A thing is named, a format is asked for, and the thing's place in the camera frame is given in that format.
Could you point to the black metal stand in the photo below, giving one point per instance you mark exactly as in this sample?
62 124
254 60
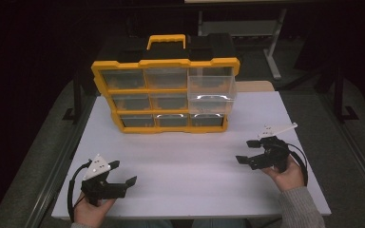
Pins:
77 98
339 95

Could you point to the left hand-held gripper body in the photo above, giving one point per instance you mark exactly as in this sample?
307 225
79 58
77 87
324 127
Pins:
99 188

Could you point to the metal floor rail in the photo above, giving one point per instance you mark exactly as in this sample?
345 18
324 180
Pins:
358 155
52 177

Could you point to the clear plastic drawer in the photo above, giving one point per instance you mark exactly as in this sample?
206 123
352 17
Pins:
212 89

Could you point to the white metal desk frame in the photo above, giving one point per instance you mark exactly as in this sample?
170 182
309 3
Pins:
274 47

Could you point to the person's right hand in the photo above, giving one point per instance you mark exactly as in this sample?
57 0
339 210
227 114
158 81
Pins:
288 179

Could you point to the yellow black drawer organizer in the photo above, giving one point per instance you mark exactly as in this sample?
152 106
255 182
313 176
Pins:
166 62

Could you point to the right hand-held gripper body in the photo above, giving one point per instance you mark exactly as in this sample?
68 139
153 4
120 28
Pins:
274 155

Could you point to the light wooden board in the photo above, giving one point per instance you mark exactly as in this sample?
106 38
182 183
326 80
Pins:
256 86

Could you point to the person's left hand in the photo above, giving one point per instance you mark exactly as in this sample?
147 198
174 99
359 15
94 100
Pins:
90 213

